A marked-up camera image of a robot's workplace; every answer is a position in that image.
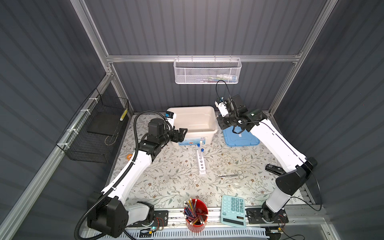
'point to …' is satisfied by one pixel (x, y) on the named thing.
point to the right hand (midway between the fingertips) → (221, 120)
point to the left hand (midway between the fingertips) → (180, 128)
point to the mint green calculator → (233, 211)
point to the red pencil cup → (196, 214)
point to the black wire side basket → (90, 134)
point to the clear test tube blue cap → (198, 146)
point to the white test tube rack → (201, 163)
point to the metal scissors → (239, 174)
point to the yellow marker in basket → (124, 114)
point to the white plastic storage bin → (200, 122)
